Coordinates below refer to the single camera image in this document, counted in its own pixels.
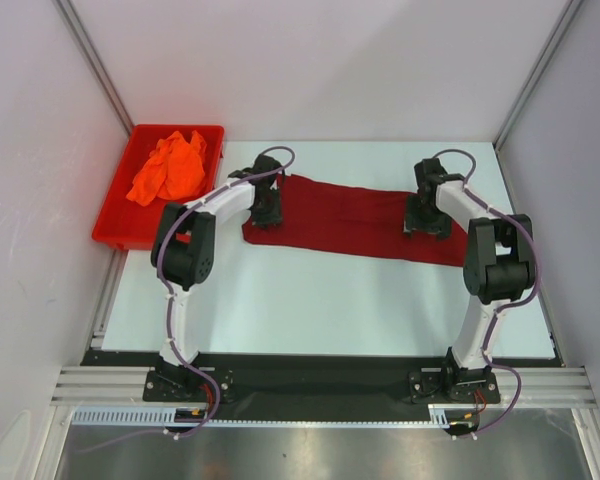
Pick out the dark red t shirt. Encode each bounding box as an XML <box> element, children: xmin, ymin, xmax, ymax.
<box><xmin>242</xmin><ymin>175</ymin><xmax>467</xmax><ymax>267</ymax></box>

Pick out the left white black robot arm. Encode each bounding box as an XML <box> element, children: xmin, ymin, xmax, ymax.
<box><xmin>151</xmin><ymin>146</ymin><xmax>295</xmax><ymax>400</ymax></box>

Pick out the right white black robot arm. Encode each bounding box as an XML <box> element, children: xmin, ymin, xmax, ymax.
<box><xmin>403</xmin><ymin>157</ymin><xmax>538</xmax><ymax>401</ymax></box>

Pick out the orange t shirt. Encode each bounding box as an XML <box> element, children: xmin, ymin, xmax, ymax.
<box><xmin>126</xmin><ymin>130</ymin><xmax>207</xmax><ymax>207</ymax></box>

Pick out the red plastic bin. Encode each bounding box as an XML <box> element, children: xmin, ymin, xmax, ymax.
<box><xmin>92</xmin><ymin>124</ymin><xmax>225</xmax><ymax>250</ymax></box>

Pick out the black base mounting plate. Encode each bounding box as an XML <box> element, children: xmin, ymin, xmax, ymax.
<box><xmin>79</xmin><ymin>350</ymin><xmax>564</xmax><ymax>422</ymax></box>

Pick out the slotted grey cable duct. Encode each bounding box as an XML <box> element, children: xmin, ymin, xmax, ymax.
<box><xmin>71</xmin><ymin>405</ymin><xmax>475</xmax><ymax>431</ymax></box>

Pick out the left corner aluminium post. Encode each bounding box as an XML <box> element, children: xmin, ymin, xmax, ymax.
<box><xmin>52</xmin><ymin>0</ymin><xmax>134</xmax><ymax>136</ymax></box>

